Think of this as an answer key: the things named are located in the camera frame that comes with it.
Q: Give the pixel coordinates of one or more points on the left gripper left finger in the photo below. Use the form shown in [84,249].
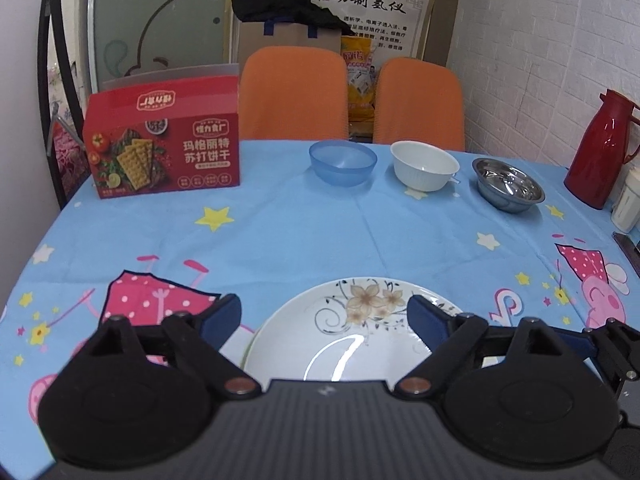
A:
[196,341]

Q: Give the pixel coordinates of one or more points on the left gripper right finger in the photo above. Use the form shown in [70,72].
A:
[453,341]

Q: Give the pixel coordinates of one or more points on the white floral plate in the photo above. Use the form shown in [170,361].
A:
[349,329]

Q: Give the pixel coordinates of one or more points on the stainless steel bowl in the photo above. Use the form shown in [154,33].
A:
[506,187]

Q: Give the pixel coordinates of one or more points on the white ribbed bowl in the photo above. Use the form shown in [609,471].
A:
[422,166]

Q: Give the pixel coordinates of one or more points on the blue translucent bowl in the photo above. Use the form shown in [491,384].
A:
[342,163]

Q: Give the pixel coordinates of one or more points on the smartphone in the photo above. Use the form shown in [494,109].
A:
[629,249]

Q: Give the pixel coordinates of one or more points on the blue cartoon pig tablecloth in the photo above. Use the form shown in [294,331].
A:
[280,232]

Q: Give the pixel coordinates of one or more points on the cream white cup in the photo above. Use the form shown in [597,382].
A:
[626,212]

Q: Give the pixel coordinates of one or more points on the red cracker box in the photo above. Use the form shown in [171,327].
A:
[164,132]

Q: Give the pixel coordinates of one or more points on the red thermos jug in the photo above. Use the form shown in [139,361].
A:
[603,151]

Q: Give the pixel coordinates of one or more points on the right orange chair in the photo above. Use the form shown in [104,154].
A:
[418,101]

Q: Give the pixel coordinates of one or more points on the orange chair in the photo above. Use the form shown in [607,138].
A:
[293,93]
[418,101]

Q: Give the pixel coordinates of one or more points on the left orange chair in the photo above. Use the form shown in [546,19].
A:
[293,93]

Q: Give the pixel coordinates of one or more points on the yellow snack bag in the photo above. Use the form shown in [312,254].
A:
[357,54]

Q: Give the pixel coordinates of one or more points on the brown cardboard box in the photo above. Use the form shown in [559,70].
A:
[252,36]

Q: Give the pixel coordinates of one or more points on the frosted glass panel with cartoon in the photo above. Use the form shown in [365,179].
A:
[130,37]

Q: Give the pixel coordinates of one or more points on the white chinese text poster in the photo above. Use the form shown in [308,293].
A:
[395,27]

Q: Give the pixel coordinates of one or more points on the black folding stand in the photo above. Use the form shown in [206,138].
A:
[62,93]

